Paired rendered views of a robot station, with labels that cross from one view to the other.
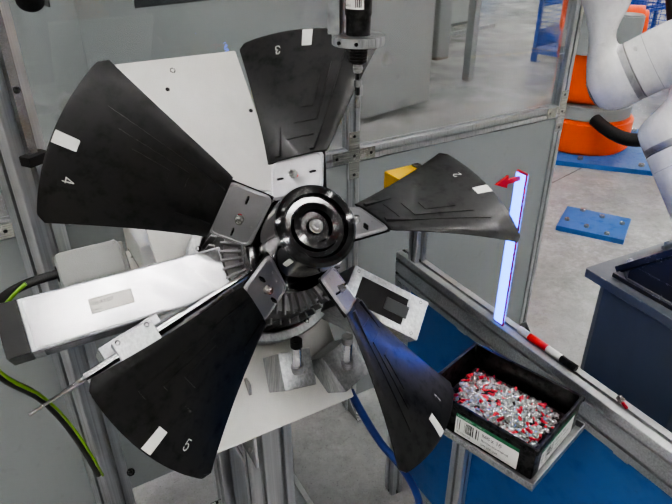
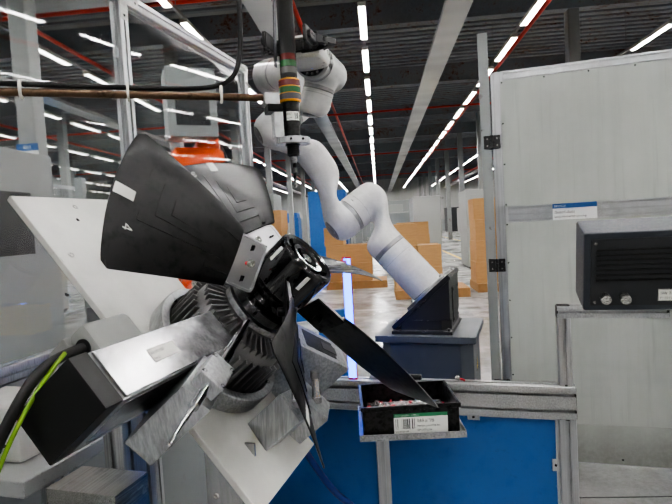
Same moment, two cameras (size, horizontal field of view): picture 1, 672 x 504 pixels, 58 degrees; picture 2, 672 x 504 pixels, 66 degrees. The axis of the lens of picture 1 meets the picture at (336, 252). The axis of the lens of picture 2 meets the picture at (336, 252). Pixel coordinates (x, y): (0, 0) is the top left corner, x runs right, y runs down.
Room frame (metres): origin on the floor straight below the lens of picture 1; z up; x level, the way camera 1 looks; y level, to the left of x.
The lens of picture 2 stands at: (0.02, 0.63, 1.28)
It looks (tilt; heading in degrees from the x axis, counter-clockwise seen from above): 3 degrees down; 317
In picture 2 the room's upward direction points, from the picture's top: 3 degrees counter-clockwise
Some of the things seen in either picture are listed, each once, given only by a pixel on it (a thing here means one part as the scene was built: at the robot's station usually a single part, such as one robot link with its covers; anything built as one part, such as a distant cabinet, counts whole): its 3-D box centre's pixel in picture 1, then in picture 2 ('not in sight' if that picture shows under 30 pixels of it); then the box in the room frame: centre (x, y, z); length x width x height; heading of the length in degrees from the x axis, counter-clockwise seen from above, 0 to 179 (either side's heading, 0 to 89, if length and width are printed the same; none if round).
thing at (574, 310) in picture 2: not in sight; (610, 310); (0.46, -0.66, 1.04); 0.24 x 0.03 x 0.03; 30
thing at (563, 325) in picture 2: not in sight; (564, 345); (0.55, -0.61, 0.96); 0.03 x 0.03 x 0.20; 30
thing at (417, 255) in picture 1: (418, 236); not in sight; (1.26, -0.19, 0.92); 0.03 x 0.03 x 0.12; 30
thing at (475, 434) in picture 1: (500, 405); (406, 407); (0.78, -0.28, 0.85); 0.22 x 0.17 x 0.07; 46
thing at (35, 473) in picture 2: not in sight; (52, 443); (1.24, 0.34, 0.85); 0.36 x 0.24 x 0.03; 120
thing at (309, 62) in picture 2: not in sight; (304, 53); (0.88, -0.12, 1.65); 0.11 x 0.10 x 0.07; 120
